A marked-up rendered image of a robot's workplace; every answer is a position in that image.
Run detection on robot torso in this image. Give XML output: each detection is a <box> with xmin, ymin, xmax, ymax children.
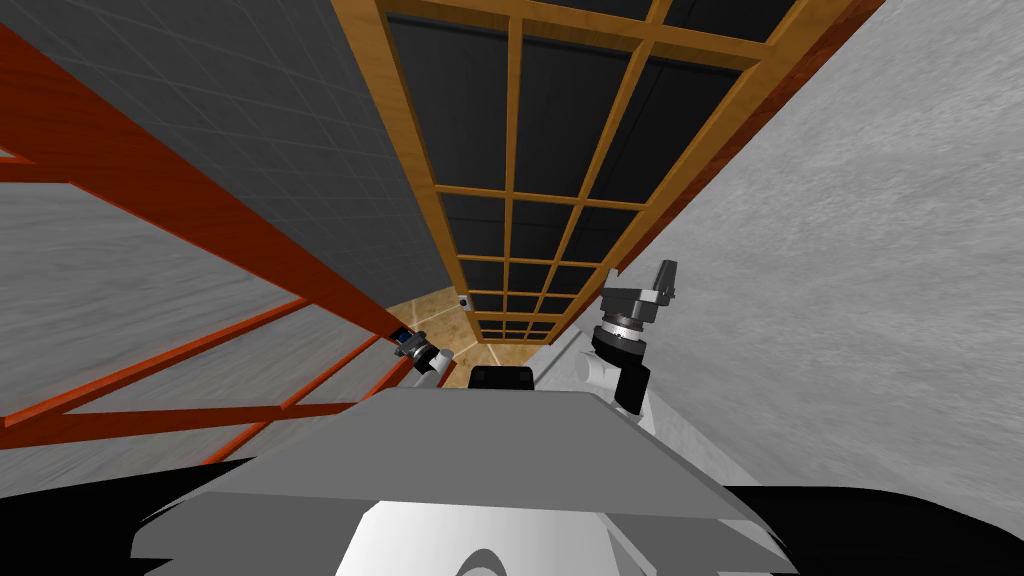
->
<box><xmin>130</xmin><ymin>364</ymin><xmax>801</xmax><ymax>576</ymax></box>

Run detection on red wooden lattice frame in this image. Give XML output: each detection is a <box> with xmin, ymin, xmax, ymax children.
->
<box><xmin>0</xmin><ymin>23</ymin><xmax>459</xmax><ymax>473</ymax></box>

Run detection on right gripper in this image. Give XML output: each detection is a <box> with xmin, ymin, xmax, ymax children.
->
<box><xmin>599</xmin><ymin>259</ymin><xmax>680</xmax><ymax>325</ymax></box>

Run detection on wooden door with dark panes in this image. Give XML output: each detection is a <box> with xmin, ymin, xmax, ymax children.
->
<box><xmin>331</xmin><ymin>0</ymin><xmax>804</xmax><ymax>346</ymax></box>

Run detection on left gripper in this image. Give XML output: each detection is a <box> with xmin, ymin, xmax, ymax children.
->
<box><xmin>392</xmin><ymin>327</ymin><xmax>436</xmax><ymax>364</ymax></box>

